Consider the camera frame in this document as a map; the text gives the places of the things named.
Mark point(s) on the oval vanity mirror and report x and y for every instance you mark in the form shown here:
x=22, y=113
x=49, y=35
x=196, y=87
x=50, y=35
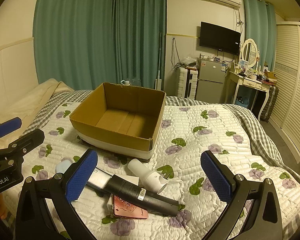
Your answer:
x=249, y=54

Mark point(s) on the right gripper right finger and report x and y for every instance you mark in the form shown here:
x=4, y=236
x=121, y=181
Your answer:
x=263, y=220

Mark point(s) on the rose gold card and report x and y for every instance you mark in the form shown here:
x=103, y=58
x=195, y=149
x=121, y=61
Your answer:
x=122, y=208

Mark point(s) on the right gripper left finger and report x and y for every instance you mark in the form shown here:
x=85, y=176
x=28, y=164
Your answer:
x=34, y=220

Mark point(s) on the floral white quilt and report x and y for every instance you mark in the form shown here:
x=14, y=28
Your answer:
x=185, y=133

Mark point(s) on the teal curtain left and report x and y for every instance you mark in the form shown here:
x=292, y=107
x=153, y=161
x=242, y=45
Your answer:
x=87, y=42

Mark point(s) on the black wall television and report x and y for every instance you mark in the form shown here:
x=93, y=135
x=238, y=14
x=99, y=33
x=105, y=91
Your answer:
x=219, y=38

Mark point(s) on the light blue earbuds case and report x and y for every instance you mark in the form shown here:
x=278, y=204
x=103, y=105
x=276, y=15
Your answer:
x=63, y=166

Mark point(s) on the teal curtain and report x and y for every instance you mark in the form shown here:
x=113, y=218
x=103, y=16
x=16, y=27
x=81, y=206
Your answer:
x=260, y=25
x=87, y=42

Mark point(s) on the black remote control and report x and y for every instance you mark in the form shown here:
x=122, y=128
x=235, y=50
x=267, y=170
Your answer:
x=141, y=197

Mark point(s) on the silver mini fridge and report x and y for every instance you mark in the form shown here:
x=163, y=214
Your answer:
x=211, y=76

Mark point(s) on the white suitcase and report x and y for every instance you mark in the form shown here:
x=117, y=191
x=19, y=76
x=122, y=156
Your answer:
x=186, y=83

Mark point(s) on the cream blanket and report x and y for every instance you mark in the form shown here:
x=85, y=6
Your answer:
x=29, y=106

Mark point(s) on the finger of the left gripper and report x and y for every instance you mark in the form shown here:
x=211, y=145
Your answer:
x=10, y=126
x=23, y=145

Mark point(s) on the open cardboard box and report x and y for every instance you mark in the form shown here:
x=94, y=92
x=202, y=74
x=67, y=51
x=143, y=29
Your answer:
x=121, y=119

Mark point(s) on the white charger cube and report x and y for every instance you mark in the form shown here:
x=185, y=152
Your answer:
x=128, y=179

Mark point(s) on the teal curtain right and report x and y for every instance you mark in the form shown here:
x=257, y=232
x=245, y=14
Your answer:
x=260, y=25

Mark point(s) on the white cylindrical bottle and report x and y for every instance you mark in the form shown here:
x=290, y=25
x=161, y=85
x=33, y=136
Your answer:
x=150, y=179

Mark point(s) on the dark suitcase by table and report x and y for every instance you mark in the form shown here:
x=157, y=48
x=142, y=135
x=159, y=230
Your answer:
x=268, y=109

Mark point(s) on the white dressing table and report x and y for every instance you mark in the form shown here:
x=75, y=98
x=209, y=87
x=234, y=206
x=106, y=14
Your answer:
x=247, y=88

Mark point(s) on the white louvred wardrobe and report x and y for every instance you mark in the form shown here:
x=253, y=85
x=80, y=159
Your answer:
x=286, y=113

